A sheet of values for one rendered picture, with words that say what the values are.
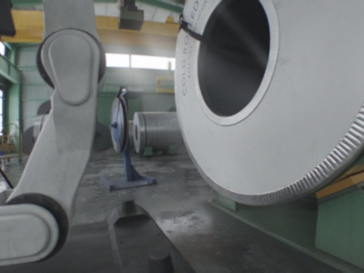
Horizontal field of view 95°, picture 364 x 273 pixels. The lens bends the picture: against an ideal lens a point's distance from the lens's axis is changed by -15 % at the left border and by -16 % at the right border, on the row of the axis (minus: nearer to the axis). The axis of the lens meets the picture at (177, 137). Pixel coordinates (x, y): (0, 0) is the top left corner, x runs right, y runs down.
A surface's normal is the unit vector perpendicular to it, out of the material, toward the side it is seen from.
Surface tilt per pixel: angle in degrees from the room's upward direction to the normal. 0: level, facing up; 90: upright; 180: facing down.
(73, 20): 90
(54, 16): 90
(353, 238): 90
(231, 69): 102
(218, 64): 106
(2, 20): 68
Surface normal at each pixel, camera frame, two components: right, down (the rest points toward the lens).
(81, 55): 0.38, -0.04
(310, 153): -0.93, 0.05
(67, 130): 0.40, 0.39
